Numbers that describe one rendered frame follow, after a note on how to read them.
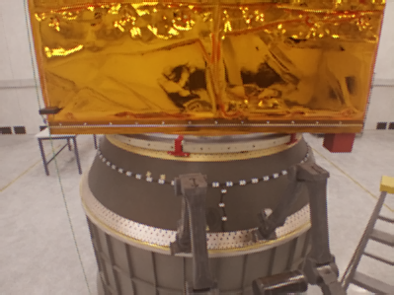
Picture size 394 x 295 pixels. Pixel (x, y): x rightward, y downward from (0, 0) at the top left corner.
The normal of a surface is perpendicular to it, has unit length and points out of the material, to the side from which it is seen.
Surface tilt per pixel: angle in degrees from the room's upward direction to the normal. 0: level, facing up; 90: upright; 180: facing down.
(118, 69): 88
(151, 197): 62
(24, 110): 90
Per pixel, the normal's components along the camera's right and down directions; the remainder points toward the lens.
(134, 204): -0.39, -0.15
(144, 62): 0.11, 0.25
